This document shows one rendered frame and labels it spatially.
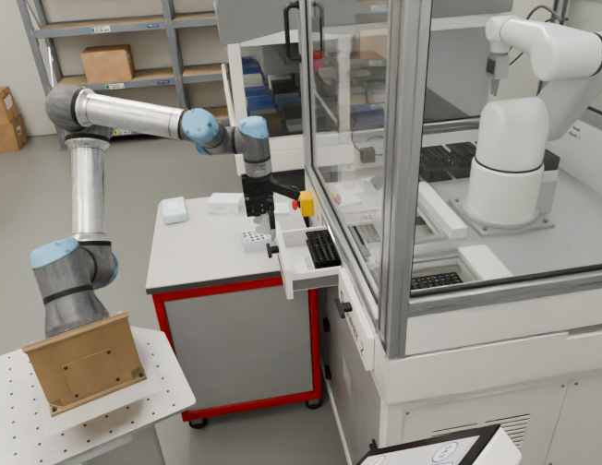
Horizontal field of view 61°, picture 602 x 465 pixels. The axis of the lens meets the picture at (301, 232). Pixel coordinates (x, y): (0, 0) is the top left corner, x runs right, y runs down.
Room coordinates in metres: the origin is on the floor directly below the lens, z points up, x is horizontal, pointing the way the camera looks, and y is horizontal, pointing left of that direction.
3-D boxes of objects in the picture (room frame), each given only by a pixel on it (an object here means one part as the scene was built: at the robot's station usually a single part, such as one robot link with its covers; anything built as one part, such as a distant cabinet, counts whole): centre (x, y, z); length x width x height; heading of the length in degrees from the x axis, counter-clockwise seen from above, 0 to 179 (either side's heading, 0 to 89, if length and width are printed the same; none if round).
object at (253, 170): (1.31, 0.11, 1.18); 0.08 x 0.08 x 0.05
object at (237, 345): (1.70, 0.27, 0.38); 0.62 x 0.58 x 0.76; 8
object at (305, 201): (1.66, -0.02, 0.88); 0.07 x 0.05 x 0.07; 8
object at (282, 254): (1.32, 0.06, 0.87); 0.29 x 0.02 x 0.11; 8
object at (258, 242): (1.59, 0.15, 0.78); 0.12 x 0.08 x 0.04; 106
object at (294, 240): (1.34, -0.15, 0.86); 0.40 x 0.26 x 0.06; 98
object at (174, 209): (1.85, 0.51, 0.78); 0.15 x 0.10 x 0.04; 15
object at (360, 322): (1.02, -0.13, 0.87); 0.29 x 0.02 x 0.11; 8
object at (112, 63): (5.04, 1.73, 0.72); 0.41 x 0.32 x 0.28; 97
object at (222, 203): (1.87, 0.30, 0.79); 0.13 x 0.09 x 0.05; 81
